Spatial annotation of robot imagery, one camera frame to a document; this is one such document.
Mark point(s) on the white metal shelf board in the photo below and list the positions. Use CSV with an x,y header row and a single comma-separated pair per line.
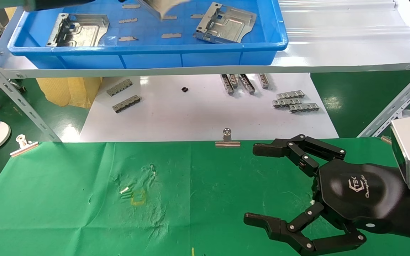
x,y
333,46

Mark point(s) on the green cloth mat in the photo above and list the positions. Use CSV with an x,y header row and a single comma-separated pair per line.
x,y
208,185

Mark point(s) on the grey tape strip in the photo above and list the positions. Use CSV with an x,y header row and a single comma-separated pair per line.
x,y
131,6
171,35
128,20
171,17
128,38
197,16

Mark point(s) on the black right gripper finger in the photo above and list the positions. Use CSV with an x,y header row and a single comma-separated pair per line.
x,y
272,148
272,227

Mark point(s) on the small grey metal rail part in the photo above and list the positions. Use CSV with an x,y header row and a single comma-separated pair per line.
x,y
119,88
304,108
234,80
126,104
226,84
246,84
285,103
290,95
264,81

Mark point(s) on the small white scrap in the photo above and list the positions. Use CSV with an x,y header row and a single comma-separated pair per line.
x,y
124,190

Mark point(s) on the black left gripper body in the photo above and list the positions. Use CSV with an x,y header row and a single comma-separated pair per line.
x,y
64,3

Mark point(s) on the stamped sheet metal bracket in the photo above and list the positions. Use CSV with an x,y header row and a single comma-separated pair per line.
x,y
230,26
84,33
158,7

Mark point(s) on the yellow mesh bag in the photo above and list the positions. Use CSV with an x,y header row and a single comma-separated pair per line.
x,y
68,90

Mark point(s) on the blue plastic tray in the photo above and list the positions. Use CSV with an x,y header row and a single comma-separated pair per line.
x,y
148,60

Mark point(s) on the perforated white angle brace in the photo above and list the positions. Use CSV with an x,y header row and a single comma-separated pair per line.
x,y
20,103
397,106

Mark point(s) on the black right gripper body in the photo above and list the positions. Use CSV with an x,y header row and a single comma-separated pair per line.
x,y
358,195

